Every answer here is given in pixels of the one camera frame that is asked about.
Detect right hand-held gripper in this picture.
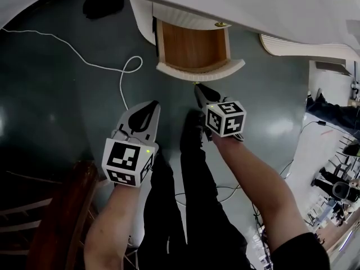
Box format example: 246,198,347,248
195,84,247,142

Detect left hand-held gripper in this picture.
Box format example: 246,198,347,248
101,100,161,188

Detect large white ribbed drawer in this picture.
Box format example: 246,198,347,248
155,20,246,82

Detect white fluted cabinet drawers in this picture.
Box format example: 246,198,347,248
0,0,360,57

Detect person's left forearm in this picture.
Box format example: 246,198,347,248
83,178,154,270

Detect person's right forearm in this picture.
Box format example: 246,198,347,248
210,132,313,253

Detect person's black shoe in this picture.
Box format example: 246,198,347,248
179,110,206,151

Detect person's black trousers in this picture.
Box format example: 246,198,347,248
137,142,255,270

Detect black floor bag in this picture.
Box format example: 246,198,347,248
82,0,125,20

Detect person's black shirt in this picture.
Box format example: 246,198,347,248
268,231,334,270

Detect white floor cable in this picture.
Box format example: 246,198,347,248
1,28,143,113

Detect dark wooden frame furniture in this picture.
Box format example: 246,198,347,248
0,160,102,270

